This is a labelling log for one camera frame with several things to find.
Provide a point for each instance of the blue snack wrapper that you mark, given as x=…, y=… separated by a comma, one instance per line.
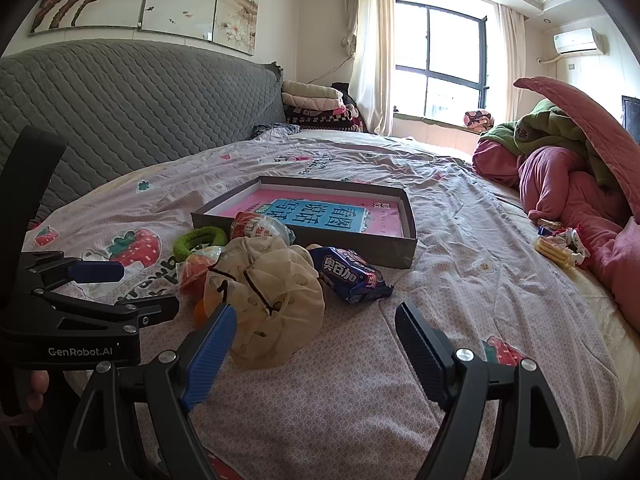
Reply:
x=543, y=230

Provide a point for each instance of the blue cookie packet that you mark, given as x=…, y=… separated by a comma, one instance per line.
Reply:
x=350, y=275

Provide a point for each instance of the pink folded blanket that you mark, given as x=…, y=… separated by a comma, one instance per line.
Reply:
x=315, y=106

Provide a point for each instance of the long red snack packet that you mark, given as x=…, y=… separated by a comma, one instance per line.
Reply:
x=257, y=227

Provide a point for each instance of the yellow biscuit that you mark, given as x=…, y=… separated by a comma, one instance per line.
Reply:
x=548, y=221

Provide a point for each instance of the shallow grey cardboard box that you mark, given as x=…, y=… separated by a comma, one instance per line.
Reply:
x=380, y=255

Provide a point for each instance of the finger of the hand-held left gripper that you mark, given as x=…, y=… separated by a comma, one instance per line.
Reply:
x=95, y=272
x=150, y=307

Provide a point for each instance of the cream curtain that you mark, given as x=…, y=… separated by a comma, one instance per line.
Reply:
x=372, y=60
x=512, y=60

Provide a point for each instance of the round red snack packet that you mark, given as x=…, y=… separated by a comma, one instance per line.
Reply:
x=197, y=272

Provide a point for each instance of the person's left hand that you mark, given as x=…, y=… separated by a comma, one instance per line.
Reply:
x=37, y=384

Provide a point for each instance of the patterned cushion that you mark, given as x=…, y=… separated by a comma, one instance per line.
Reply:
x=479, y=121

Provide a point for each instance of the pink quilt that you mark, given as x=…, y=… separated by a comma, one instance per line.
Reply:
x=560, y=185

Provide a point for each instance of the white air conditioner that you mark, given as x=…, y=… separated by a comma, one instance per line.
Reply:
x=577, y=41

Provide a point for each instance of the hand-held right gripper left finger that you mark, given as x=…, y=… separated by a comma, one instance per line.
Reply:
x=210, y=355

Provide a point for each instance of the cream folded blanket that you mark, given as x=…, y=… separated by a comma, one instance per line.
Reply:
x=310, y=91

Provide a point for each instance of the clear bag of biscuits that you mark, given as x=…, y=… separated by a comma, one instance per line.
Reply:
x=555, y=250

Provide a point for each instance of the dark checkered folded blanket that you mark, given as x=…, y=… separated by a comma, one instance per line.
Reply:
x=320, y=121

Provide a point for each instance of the orange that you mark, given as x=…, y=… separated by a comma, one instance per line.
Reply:
x=201, y=316

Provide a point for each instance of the black television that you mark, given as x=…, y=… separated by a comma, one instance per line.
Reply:
x=631, y=120

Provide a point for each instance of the pink quilted mat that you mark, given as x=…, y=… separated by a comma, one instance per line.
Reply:
x=590, y=110

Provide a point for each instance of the dark blue cloth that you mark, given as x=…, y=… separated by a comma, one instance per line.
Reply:
x=272, y=129

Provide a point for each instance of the dark clothing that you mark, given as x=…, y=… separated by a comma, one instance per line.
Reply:
x=346, y=92

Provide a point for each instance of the green garment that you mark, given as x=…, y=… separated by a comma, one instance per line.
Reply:
x=540, y=125

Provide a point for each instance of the green hair scrunchie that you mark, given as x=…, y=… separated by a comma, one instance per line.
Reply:
x=182, y=245

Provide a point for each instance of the pink and blue book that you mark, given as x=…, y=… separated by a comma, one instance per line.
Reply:
x=320, y=212

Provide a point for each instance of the window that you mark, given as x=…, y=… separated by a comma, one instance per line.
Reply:
x=450, y=45

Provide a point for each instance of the grey quilted headboard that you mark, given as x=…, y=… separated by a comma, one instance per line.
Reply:
x=125, y=105

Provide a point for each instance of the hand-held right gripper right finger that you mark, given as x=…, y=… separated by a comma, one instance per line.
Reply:
x=425, y=355

